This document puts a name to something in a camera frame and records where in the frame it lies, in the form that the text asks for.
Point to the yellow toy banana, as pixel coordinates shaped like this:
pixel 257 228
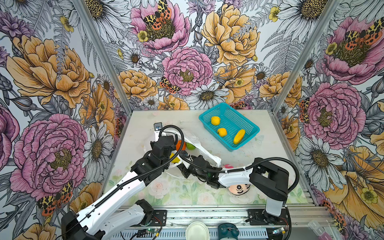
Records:
pixel 239 136

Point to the yellow toy mango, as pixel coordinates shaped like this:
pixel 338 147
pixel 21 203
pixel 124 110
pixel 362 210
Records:
pixel 174 160

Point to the yellow toy fruit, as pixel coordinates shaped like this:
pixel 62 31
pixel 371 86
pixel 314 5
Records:
pixel 222 132

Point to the orange toy fruit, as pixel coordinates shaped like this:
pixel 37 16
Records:
pixel 181 145

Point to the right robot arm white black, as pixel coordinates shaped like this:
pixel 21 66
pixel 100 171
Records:
pixel 270 179

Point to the dark green round container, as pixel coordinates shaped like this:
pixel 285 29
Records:
pixel 228 231

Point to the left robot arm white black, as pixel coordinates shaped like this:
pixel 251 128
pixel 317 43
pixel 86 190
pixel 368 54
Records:
pixel 100 220

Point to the pink clear plastic object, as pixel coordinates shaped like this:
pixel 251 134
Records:
pixel 319 231

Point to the translucent white plastic bag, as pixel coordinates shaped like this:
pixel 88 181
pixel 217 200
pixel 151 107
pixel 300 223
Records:
pixel 188 138

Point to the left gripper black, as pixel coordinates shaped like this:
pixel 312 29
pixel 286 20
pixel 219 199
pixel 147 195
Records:
pixel 152 144

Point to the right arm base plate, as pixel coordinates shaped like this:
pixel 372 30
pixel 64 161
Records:
pixel 259 217

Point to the teal plastic basket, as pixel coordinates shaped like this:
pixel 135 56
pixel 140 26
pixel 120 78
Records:
pixel 233 121

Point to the plush doll pink hat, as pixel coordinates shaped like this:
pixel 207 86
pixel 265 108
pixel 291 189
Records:
pixel 239 190

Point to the yellow toy lemon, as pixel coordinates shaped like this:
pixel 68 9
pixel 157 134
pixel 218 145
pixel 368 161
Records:
pixel 215 121

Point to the white round cup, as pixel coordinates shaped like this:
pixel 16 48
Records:
pixel 197 231

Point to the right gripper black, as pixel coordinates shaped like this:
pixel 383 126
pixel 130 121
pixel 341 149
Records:
pixel 183 171

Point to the green toy fruit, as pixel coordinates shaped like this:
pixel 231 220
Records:
pixel 190 146

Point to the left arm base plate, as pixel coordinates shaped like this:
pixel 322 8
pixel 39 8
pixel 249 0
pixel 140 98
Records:
pixel 158 218

